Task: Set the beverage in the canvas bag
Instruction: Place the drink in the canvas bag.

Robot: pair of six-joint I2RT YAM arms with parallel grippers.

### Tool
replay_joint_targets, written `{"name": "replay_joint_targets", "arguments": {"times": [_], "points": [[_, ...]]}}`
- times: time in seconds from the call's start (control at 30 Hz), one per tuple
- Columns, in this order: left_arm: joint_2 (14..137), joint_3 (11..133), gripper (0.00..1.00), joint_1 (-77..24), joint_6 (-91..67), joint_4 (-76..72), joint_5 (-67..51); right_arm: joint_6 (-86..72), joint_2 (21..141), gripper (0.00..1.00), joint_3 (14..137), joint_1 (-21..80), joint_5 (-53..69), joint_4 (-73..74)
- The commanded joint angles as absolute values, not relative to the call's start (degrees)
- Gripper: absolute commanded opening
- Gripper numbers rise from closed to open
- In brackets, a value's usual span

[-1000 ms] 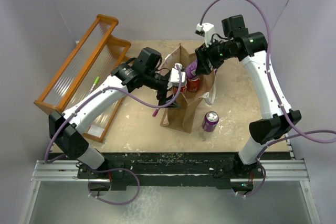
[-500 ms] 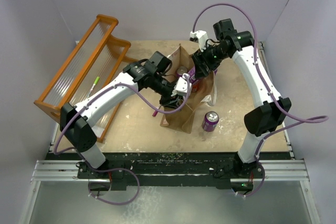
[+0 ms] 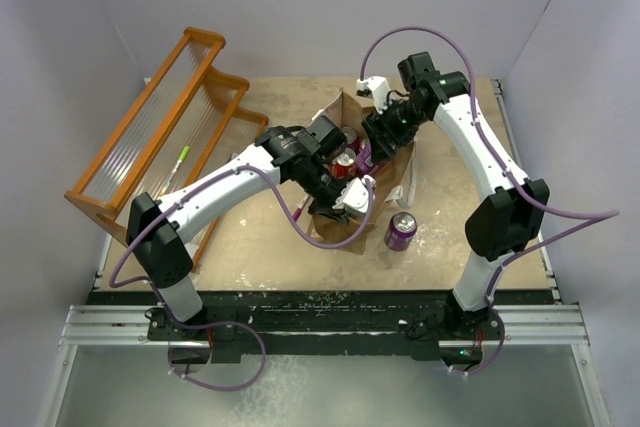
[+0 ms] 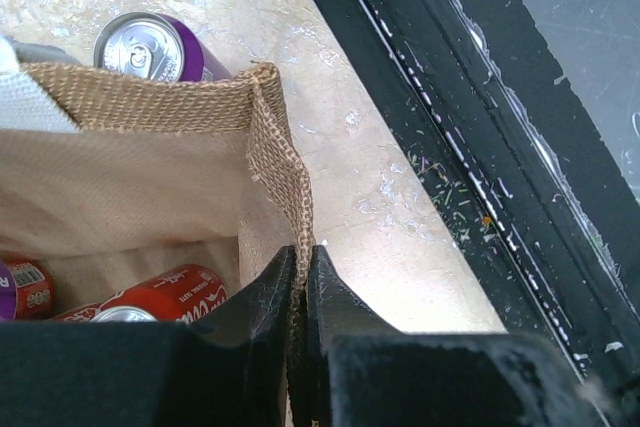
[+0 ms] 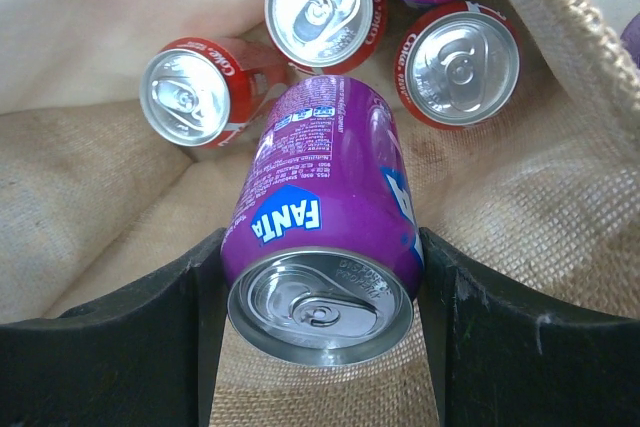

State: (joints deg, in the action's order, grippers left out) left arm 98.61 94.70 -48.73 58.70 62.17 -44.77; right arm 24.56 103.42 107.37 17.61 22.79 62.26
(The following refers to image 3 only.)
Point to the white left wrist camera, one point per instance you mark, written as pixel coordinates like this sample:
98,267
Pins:
357,196

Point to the purple soda can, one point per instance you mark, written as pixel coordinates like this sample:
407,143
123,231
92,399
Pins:
400,232
363,161

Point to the small purple marker pen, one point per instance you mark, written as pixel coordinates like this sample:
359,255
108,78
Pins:
299,208

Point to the aluminium front rail frame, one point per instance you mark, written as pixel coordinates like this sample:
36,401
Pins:
539,373

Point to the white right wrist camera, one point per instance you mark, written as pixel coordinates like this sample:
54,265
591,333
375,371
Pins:
375,88

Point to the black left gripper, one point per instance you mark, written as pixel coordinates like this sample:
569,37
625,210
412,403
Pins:
326,208

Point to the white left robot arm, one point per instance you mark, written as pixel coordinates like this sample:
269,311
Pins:
159,230

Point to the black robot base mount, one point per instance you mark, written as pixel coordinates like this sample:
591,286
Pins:
420,324

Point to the brown canvas tote bag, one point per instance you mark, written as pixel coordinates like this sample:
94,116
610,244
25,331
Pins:
395,183

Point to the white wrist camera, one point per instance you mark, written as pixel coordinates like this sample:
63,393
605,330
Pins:
375,88
357,196

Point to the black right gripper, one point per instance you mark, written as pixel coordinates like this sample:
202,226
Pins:
377,125

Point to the orange wooden framed tray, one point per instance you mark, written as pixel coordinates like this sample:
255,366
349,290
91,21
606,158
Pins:
186,102

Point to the green marker pen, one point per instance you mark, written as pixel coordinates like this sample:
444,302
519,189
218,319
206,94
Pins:
175,169

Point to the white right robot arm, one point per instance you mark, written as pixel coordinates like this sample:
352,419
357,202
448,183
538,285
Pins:
510,212

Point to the red cola can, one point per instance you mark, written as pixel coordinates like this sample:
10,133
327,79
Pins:
345,164
351,137

